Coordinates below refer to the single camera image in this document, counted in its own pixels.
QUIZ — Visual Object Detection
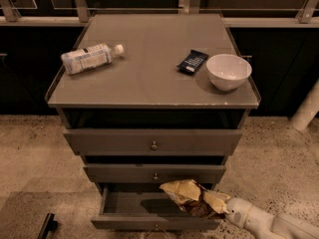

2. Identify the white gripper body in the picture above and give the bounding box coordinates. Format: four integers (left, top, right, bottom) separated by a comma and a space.
225, 198, 276, 239

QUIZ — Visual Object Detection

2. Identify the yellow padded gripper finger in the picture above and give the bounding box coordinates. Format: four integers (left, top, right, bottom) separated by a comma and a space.
203, 190, 230, 214

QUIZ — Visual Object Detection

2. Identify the brown yellow chip bag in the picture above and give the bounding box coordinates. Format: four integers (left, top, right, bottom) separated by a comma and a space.
159, 179, 226, 219

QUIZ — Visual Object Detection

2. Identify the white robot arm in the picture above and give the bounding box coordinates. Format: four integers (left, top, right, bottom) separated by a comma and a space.
216, 81, 319, 239

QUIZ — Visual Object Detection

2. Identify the grey bottom drawer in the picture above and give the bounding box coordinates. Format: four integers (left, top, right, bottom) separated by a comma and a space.
92, 183, 221, 231

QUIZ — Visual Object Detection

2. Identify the grey drawer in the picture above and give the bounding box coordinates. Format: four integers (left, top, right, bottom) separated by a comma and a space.
92, 183, 221, 231
84, 164, 225, 183
64, 128, 241, 156

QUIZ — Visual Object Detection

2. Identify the grey middle drawer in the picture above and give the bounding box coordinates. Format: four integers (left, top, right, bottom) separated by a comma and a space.
84, 164, 225, 183

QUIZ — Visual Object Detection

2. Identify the grey drawer cabinet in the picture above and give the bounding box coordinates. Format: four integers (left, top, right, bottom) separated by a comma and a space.
44, 13, 262, 232

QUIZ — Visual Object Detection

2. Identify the grey top drawer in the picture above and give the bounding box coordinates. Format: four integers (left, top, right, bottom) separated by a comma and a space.
64, 128, 241, 156

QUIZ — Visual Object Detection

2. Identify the white ceramic bowl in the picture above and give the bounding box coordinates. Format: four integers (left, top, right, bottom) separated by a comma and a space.
206, 54, 252, 91

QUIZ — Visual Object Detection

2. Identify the black object on floor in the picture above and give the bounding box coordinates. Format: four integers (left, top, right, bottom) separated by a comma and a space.
37, 213, 58, 239

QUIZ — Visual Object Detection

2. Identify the clear plastic water bottle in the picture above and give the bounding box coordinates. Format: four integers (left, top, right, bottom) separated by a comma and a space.
61, 43, 125, 75

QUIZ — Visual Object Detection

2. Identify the metal window railing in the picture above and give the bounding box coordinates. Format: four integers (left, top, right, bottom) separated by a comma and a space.
0, 0, 319, 28

